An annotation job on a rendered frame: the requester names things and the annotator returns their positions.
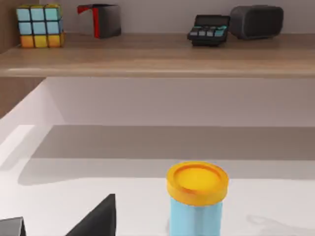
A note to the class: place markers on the black and red box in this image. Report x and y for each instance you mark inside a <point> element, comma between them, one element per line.
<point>107,20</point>

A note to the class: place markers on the dark grey speaker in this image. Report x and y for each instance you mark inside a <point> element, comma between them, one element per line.
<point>257,22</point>

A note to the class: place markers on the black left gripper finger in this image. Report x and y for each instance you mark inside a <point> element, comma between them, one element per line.
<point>103,221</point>

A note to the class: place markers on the blue bottle with yellow cap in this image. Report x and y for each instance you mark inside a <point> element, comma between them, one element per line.
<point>197,211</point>

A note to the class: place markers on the colourful puzzle cube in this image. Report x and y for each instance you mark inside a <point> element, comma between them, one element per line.
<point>39,27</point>

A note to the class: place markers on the wooden open shelf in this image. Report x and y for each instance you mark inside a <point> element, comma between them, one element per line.
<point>152,59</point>

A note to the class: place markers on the black calculator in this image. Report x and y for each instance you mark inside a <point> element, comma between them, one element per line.
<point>209,30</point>

